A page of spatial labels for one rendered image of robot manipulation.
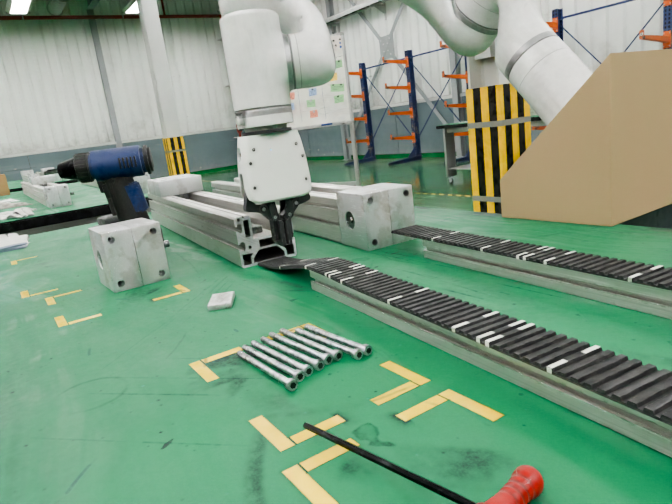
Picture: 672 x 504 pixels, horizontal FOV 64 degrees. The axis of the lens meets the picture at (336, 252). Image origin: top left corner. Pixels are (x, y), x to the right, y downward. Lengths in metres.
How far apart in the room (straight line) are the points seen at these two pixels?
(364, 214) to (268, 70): 0.27
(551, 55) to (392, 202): 0.44
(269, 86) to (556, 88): 0.57
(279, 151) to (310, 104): 5.96
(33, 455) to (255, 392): 0.17
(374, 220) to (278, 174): 0.19
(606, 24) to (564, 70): 8.25
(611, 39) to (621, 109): 8.41
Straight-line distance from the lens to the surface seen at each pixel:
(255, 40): 0.79
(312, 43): 0.80
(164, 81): 11.16
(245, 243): 0.90
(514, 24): 1.19
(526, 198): 1.03
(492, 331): 0.46
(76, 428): 0.51
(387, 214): 0.91
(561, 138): 0.98
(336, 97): 6.52
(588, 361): 0.41
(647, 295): 0.59
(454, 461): 0.37
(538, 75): 1.14
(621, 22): 9.26
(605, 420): 0.41
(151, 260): 0.91
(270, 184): 0.80
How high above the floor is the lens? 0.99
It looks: 13 degrees down
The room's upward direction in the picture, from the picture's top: 7 degrees counter-clockwise
